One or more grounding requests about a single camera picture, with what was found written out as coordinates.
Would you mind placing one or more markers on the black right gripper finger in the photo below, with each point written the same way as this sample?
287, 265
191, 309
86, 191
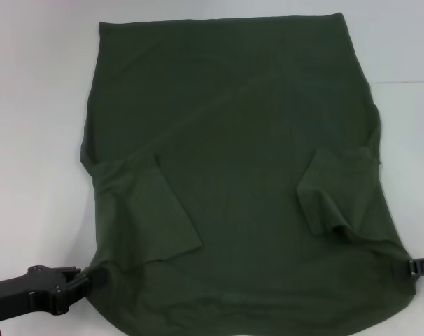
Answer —
415, 268

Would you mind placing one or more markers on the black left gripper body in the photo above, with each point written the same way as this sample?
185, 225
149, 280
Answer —
30, 288

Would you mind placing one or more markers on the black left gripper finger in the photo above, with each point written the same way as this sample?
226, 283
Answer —
71, 272
79, 287

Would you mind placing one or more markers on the dark green shirt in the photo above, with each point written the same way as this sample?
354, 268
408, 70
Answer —
233, 140

